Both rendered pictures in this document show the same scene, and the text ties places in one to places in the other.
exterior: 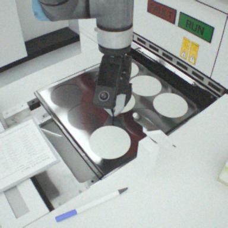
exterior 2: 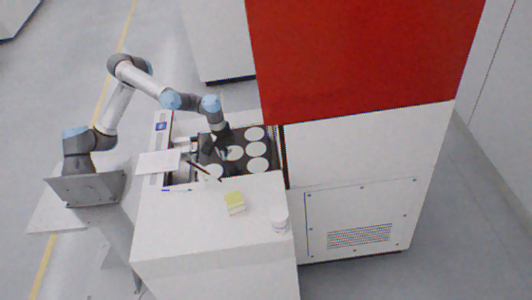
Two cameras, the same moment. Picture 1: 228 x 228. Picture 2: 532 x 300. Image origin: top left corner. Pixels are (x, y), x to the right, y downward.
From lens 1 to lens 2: 1.32 m
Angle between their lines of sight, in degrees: 26
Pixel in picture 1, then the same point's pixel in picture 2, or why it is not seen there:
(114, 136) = (216, 170)
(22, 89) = (200, 125)
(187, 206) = (206, 206)
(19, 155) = (165, 162)
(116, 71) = (214, 140)
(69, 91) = not seen: hidden behind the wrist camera
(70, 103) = not seen: hidden behind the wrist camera
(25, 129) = (175, 152)
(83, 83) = not seen: hidden behind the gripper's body
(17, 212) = (151, 183)
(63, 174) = (184, 178)
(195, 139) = (237, 184)
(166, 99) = (258, 161)
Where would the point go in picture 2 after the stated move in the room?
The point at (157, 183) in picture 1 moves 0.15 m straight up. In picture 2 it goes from (204, 193) to (196, 170)
